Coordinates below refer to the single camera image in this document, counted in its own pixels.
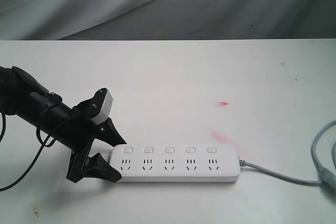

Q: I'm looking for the grey power cable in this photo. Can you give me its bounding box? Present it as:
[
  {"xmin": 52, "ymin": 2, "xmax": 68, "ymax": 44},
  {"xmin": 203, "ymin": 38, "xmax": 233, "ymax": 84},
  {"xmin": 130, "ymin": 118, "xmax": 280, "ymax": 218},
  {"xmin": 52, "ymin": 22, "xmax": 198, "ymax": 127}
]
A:
[{"xmin": 238, "ymin": 120, "xmax": 336, "ymax": 196}]

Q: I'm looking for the grey backdrop cloth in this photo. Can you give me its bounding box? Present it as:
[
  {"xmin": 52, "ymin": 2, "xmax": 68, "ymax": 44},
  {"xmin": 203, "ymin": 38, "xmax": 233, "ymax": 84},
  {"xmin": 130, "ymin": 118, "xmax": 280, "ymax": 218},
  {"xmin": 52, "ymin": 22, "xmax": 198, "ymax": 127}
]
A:
[{"xmin": 1, "ymin": 0, "xmax": 335, "ymax": 40}]

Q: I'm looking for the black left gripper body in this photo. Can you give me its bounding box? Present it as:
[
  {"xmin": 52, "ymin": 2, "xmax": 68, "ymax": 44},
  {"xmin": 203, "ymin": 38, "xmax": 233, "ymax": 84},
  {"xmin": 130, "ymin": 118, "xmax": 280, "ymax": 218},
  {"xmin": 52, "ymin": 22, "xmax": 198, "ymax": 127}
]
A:
[{"xmin": 57, "ymin": 98, "xmax": 98, "ymax": 183}]

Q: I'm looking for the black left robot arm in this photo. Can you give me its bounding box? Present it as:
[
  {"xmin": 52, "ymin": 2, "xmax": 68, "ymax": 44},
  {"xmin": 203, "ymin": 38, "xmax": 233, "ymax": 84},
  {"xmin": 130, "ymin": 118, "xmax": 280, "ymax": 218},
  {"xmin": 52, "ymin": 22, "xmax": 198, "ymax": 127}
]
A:
[{"xmin": 1, "ymin": 66, "xmax": 125, "ymax": 183}]

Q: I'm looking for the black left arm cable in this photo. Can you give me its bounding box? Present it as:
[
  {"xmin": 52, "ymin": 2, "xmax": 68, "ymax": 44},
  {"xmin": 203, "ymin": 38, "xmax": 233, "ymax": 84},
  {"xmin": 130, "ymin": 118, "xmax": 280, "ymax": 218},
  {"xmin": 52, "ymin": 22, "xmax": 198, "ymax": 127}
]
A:
[{"xmin": 0, "ymin": 95, "xmax": 74, "ymax": 192}]

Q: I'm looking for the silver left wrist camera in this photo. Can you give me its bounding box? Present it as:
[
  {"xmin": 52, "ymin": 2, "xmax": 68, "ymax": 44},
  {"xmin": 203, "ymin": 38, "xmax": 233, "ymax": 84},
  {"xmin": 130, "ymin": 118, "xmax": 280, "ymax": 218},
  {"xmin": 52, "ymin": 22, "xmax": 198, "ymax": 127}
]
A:
[{"xmin": 89, "ymin": 88, "xmax": 113, "ymax": 125}]

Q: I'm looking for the white five-outlet power strip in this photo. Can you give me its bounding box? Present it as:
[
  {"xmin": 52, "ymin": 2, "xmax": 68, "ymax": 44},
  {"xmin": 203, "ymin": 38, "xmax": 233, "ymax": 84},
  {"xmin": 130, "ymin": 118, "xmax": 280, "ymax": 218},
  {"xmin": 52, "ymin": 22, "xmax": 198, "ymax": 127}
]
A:
[{"xmin": 110, "ymin": 144, "xmax": 240, "ymax": 183}]

